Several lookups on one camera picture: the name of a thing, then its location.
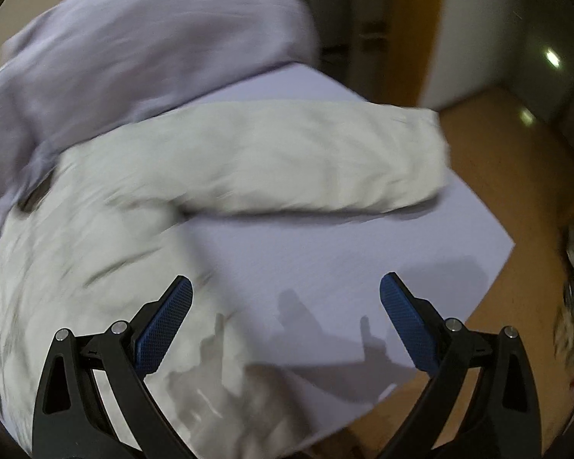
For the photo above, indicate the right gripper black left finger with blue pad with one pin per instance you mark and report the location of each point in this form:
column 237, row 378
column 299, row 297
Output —
column 70, row 420

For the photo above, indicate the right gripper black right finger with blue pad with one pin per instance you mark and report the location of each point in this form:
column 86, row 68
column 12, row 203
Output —
column 503, row 417

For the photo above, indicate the off-white puffer jacket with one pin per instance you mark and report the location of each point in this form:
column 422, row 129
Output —
column 107, row 237

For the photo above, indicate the lavender fitted bed sheet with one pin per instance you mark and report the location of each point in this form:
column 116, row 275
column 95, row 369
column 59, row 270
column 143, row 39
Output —
column 306, row 288

